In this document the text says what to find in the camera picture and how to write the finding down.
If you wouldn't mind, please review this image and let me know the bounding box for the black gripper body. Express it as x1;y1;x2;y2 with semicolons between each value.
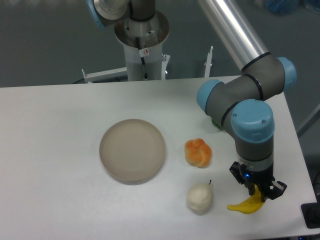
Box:
229;161;287;200

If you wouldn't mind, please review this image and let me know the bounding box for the yellow banana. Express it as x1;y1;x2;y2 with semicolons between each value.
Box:
226;185;264;214

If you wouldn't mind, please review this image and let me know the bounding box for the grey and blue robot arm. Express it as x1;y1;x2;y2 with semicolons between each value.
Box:
87;0;297;202

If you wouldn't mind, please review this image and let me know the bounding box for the beige round plate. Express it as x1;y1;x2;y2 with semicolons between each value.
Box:
99;119;166;185

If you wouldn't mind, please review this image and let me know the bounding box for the black box at table edge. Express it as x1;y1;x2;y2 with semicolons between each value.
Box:
301;202;320;229

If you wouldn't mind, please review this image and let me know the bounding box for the white pear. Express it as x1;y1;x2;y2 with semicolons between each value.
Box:
186;179;213;215

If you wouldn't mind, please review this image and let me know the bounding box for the orange bread roll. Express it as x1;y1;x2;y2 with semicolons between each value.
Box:
184;138;212;168

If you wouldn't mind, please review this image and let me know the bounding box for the green bell pepper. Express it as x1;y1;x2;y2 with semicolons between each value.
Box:
211;119;223;130

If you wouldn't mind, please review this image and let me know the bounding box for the grey table leg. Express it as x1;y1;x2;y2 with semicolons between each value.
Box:
296;104;320;138

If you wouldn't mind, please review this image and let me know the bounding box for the blue plastic bag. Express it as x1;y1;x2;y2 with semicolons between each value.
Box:
264;0;300;16

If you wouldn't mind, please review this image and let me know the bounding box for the white metal bracket right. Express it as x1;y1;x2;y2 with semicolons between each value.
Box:
204;45;214;78

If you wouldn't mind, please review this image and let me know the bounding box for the white metal bracket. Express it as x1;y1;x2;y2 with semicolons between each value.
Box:
204;45;214;78
81;67;128;83

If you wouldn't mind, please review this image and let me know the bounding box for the black pedestal cable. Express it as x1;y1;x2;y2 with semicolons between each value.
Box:
134;36;149;81

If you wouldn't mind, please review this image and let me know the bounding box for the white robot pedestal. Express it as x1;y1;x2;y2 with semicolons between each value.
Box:
114;10;170;82

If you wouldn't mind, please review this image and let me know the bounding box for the white metal bracket left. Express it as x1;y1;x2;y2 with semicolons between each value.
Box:
81;67;128;83

